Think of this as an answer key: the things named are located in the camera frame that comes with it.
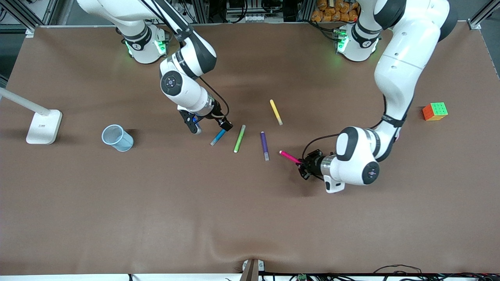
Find pink marker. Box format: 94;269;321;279
279;150;303;164

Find blue marker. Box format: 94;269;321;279
210;129;227;146

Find green marker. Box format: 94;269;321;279
234;124;246;153

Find yellow marker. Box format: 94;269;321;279
270;99;284;126

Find translucent blue cup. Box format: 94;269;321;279
102;124;134;152

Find long white socket strip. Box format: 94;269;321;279
226;14;284;23

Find colourful puzzle cube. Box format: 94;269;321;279
422;102;448;121

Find bag of orange items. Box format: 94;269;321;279
311;0;362;23

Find white lamp stand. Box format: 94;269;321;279
0;87;63;145

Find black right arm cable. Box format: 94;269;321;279
197;76;231;119

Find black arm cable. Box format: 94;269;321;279
302;133;341;158
197;76;231;119

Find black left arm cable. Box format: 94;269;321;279
302;133;341;158

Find aluminium frame profile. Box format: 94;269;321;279
191;0;210;24
296;0;316;22

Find black cable bundle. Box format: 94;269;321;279
373;265;500;281

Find aluminium frame corner post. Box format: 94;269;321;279
467;0;500;30
0;0;59;38

